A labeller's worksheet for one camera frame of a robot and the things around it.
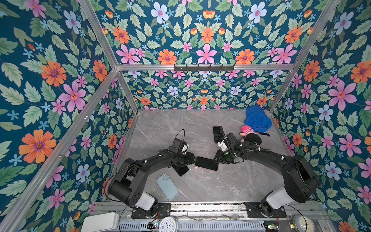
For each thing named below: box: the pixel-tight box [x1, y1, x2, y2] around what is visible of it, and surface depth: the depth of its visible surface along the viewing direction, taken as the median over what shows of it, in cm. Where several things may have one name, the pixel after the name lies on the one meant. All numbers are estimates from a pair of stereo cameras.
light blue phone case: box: [155, 173, 180, 201], surface depth 85 cm
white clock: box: [158, 215, 178, 232], surface depth 68 cm
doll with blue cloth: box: [239, 105, 272, 146], surface depth 110 cm
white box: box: [80, 212, 120, 232], surface depth 68 cm
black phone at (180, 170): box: [171, 163, 189, 177], surface depth 88 cm
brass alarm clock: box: [288, 214, 316, 232], surface depth 67 cm
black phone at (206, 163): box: [195, 156, 219, 171], surface depth 90 cm
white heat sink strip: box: [118, 220, 266, 232], surface depth 72 cm
